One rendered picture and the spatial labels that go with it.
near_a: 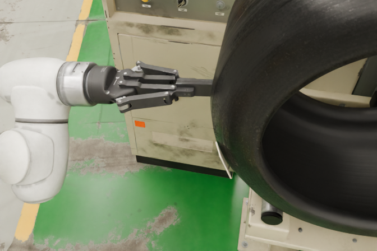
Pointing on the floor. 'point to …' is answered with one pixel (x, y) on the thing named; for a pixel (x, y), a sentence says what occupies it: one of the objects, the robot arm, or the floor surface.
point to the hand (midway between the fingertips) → (196, 87)
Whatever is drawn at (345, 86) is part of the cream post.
